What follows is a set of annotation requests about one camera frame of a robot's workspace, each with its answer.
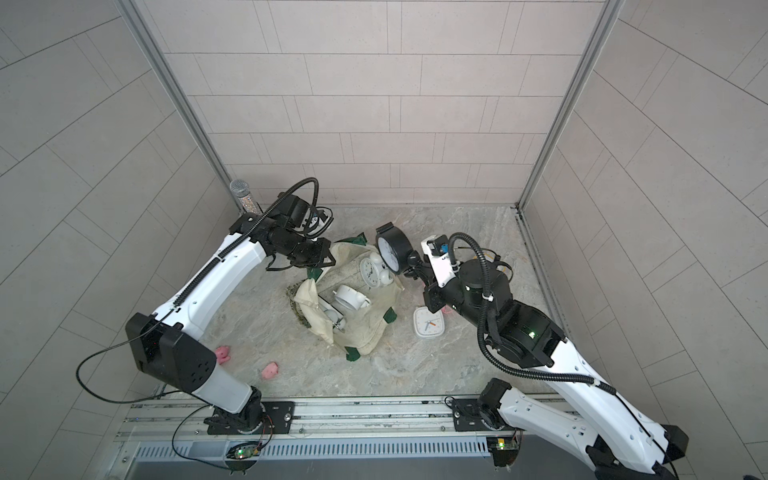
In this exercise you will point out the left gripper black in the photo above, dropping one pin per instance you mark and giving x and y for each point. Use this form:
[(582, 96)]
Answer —
[(319, 259)]

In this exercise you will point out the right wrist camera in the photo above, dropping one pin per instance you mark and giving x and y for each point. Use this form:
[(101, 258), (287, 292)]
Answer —
[(435, 248)]

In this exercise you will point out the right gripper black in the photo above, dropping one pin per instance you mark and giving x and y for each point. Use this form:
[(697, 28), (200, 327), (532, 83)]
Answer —
[(433, 289)]

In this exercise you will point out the white twin-bell alarm clock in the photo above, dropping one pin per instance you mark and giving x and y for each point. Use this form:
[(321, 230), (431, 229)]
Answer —
[(374, 272)]

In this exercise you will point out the small white alarm clock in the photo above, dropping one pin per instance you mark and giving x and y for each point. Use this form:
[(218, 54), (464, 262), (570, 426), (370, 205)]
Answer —
[(351, 299)]

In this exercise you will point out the pink eraser piece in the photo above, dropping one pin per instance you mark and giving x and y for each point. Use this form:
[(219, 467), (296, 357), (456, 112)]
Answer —
[(270, 371), (222, 354)]

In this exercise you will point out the right controller board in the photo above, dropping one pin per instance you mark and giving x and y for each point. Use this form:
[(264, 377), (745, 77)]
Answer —
[(503, 450)]

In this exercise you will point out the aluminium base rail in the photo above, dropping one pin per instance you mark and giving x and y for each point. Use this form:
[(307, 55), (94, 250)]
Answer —
[(346, 428)]

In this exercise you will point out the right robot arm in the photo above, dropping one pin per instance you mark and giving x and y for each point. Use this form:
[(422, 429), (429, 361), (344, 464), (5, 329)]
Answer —
[(606, 432)]

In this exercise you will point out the white square alarm clock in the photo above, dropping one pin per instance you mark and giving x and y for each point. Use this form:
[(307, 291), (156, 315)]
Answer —
[(428, 324)]

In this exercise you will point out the controller board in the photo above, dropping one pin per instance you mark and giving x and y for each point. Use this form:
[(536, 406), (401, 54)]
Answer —
[(244, 451), (503, 450)]

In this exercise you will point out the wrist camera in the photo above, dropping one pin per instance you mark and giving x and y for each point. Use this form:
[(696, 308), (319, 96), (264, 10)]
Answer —
[(435, 248), (319, 219)]

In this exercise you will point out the beige canvas tote bag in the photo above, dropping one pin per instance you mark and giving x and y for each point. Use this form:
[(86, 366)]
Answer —
[(357, 333)]

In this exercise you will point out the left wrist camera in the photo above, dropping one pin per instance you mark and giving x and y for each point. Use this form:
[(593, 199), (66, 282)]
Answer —
[(319, 219)]

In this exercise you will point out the black and white alarm clock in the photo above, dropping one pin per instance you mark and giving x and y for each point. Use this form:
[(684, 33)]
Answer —
[(396, 250)]

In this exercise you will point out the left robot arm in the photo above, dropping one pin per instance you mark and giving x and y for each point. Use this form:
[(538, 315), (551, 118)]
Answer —
[(166, 344)]

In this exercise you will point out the left controller board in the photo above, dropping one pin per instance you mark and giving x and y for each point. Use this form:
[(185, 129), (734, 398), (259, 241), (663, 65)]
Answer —
[(244, 451)]

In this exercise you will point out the left metal corner profile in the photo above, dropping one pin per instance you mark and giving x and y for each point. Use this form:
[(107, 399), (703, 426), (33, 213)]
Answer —
[(152, 52)]

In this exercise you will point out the metal corner wall profile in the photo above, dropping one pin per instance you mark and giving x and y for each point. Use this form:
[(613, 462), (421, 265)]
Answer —
[(605, 22)]

